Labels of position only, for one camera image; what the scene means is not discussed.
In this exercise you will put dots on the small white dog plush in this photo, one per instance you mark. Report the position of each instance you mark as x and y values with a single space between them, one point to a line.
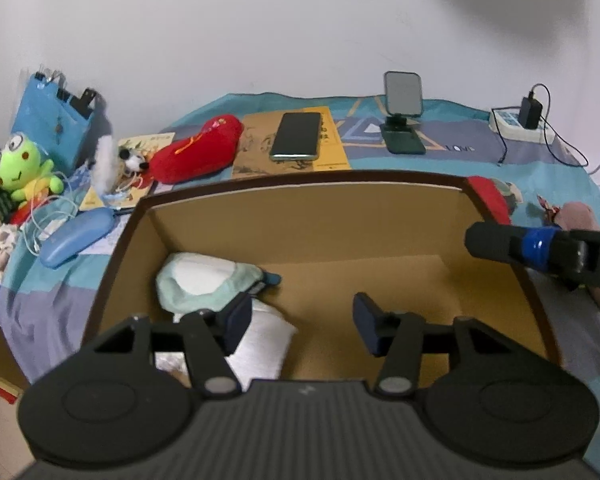
115 166

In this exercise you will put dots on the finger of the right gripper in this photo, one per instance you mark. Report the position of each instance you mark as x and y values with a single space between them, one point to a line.
551 251

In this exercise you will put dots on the blue striped bed sheet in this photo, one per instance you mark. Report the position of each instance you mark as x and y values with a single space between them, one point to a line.
44 311

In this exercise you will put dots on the white fluffy towel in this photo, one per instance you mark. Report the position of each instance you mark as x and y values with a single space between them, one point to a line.
261 352

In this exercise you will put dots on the red cloth bundle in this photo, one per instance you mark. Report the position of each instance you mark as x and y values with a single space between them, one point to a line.
492 198

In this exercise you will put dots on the thin yellow booklet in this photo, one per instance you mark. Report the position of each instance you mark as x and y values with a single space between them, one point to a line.
140 186

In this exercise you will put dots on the dark smartphone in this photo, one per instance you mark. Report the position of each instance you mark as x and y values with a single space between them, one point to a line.
297 137

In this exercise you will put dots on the mint green white hat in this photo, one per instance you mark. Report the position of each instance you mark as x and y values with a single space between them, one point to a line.
189 282

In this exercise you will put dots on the brown cardboard box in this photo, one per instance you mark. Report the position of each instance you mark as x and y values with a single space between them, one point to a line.
398 236

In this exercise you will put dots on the grey camouflage cloth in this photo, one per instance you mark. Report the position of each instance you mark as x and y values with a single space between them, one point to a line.
510 193

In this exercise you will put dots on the green frog plush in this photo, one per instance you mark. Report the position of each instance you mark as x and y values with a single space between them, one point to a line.
25 172

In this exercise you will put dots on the black charger adapter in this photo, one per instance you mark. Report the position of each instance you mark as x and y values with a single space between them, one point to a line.
530 112

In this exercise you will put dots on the yellow book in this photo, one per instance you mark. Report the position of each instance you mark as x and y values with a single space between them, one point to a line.
253 153

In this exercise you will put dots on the red floral cloth strip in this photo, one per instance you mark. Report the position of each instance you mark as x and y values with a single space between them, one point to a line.
550 211

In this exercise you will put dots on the pink plush toy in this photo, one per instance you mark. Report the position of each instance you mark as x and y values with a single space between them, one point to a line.
578 219

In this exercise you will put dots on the red long plush pillow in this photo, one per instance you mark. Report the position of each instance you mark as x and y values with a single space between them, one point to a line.
211 149

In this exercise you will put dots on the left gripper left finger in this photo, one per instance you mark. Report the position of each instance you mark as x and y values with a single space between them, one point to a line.
209 338

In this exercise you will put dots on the blue glasses case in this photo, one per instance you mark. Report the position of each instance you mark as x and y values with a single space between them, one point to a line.
74 235

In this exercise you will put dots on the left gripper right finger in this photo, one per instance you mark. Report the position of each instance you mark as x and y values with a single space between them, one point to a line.
396 337

